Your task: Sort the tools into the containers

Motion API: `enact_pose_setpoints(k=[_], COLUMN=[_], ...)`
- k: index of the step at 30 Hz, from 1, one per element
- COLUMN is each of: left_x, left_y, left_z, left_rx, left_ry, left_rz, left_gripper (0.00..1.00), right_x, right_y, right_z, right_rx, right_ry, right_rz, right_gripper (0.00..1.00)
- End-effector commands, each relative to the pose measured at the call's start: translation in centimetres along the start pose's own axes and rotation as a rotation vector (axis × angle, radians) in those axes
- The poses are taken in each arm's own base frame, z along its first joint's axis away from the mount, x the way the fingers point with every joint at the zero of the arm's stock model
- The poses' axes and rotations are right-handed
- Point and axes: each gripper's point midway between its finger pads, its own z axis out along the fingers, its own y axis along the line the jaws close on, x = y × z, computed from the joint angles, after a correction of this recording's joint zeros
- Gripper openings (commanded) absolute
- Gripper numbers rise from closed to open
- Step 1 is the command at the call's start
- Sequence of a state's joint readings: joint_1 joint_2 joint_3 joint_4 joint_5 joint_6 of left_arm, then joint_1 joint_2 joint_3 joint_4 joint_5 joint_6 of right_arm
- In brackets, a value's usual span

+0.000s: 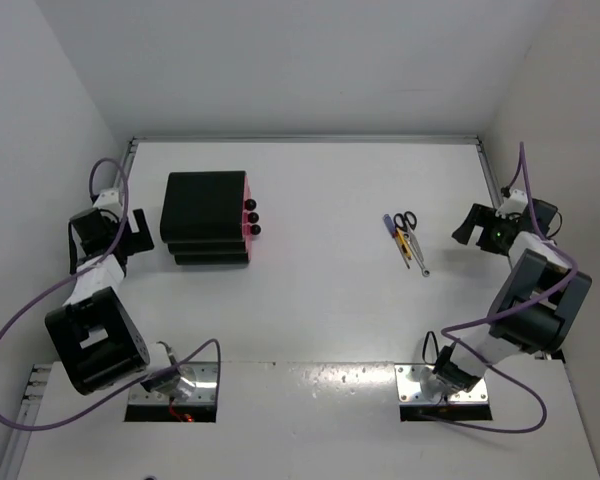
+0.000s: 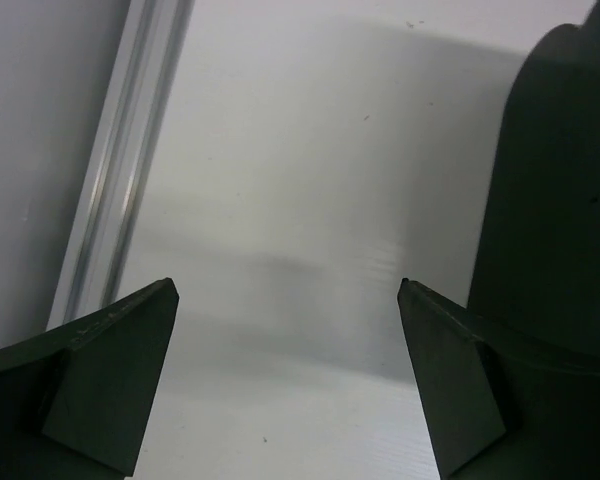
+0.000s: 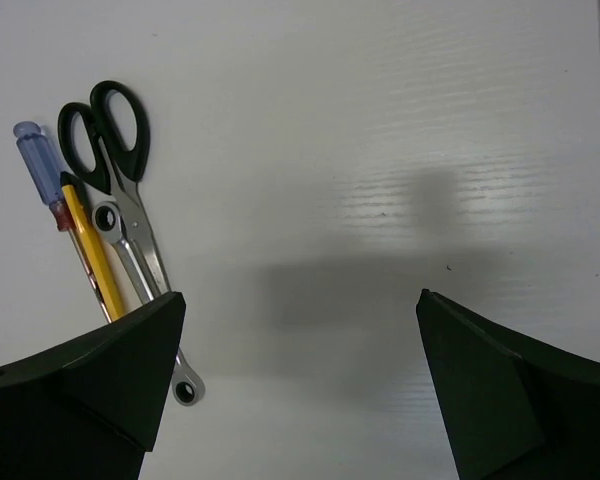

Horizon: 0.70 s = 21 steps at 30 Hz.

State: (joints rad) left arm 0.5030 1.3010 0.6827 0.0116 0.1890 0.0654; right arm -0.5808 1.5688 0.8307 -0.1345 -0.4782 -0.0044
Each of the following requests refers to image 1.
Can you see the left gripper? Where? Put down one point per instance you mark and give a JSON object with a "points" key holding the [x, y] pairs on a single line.
{"points": [[136, 241]]}

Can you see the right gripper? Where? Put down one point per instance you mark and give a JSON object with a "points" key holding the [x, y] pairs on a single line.
{"points": [[483, 217]]}

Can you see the black drawer cabinet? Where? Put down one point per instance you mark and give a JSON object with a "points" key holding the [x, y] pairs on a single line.
{"points": [[203, 220]]}

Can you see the black handled scissors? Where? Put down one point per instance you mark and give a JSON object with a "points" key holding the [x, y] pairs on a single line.
{"points": [[406, 221]]}

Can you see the pink bottom drawer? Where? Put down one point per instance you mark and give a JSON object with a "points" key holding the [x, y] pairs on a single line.
{"points": [[252, 233]]}

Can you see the pink drawer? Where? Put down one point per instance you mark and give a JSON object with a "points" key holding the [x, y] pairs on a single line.
{"points": [[252, 233], [252, 218], [249, 203]]}

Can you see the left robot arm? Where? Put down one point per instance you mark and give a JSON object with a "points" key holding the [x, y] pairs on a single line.
{"points": [[93, 334]]}

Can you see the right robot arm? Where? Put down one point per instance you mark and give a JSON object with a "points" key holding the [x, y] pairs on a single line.
{"points": [[535, 308]]}

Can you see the silver wrench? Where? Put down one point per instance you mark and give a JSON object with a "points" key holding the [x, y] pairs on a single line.
{"points": [[424, 270]]}

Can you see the pink middle drawer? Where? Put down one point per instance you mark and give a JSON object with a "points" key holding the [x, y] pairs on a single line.
{"points": [[252, 218]]}

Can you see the pink top drawer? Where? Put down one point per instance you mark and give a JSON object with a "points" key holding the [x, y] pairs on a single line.
{"points": [[249, 203]]}

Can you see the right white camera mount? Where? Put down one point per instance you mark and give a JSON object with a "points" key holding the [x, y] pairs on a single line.
{"points": [[515, 203]]}

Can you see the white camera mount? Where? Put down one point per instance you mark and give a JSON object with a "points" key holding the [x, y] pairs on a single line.
{"points": [[110, 200], [515, 203]]}

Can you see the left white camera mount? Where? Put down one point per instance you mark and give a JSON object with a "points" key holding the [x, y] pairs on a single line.
{"points": [[110, 200]]}

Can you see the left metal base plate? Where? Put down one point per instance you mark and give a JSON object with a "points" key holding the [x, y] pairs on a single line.
{"points": [[193, 384]]}

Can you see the metal base plate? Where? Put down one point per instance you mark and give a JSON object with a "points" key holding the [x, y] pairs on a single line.
{"points": [[193, 384], [418, 386]]}

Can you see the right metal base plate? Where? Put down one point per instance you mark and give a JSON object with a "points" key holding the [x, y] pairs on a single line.
{"points": [[418, 386]]}

